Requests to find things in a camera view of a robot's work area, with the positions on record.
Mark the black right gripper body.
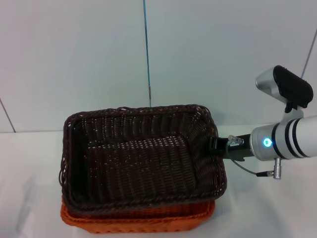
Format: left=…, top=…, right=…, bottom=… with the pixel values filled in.
left=217, top=133, right=253, bottom=162

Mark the dark brown woven basket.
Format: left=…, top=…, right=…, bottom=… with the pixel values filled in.
left=58, top=104, right=228, bottom=216

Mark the orange woven plastic basket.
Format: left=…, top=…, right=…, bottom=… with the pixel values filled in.
left=59, top=194, right=215, bottom=234

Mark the clear network cable plug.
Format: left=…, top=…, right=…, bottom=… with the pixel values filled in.
left=227, top=135, right=245, bottom=146

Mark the grey right arm cable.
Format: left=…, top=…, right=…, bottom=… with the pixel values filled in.
left=224, top=142, right=273, bottom=178

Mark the white right camera bracket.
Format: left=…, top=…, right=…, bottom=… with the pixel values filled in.
left=281, top=104, right=304, bottom=125

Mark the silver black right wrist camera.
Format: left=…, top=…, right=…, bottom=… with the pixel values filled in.
left=256, top=65, right=313, bottom=110

